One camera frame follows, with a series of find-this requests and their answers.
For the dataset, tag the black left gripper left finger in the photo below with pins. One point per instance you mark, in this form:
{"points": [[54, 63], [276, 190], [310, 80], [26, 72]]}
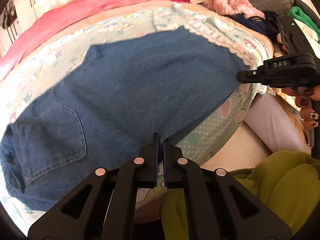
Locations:
{"points": [[102, 206]]}

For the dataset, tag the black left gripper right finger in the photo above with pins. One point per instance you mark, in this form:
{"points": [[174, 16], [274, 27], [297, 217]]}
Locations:
{"points": [[204, 204]]}

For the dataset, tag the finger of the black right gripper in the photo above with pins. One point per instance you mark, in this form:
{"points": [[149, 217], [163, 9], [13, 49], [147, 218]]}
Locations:
{"points": [[250, 76]]}

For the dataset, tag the blue denim pants lace hem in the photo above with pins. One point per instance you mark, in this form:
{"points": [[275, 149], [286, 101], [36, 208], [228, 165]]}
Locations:
{"points": [[107, 109]]}

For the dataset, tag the right hand painted nails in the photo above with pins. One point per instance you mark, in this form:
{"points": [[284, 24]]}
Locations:
{"points": [[303, 101]]}

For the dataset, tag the beige bed blanket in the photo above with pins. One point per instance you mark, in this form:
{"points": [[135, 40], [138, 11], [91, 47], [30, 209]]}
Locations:
{"points": [[58, 56]]}

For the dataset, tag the dark navy garment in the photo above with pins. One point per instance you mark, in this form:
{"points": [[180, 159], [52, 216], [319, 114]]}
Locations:
{"points": [[267, 26]]}

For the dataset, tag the green garment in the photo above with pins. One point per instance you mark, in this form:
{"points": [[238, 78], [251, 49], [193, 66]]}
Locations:
{"points": [[305, 23]]}

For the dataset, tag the pink fluffy garment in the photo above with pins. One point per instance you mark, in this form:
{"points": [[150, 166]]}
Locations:
{"points": [[234, 7]]}

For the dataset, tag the Hello Kitty blue bed sheet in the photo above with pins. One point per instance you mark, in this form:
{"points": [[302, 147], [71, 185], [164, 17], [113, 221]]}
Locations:
{"points": [[199, 145]]}

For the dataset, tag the pink duvet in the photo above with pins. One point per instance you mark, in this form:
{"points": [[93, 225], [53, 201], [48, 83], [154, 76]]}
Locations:
{"points": [[51, 23]]}

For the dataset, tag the bags hanging on door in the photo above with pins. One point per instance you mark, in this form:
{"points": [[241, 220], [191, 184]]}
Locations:
{"points": [[8, 15]]}

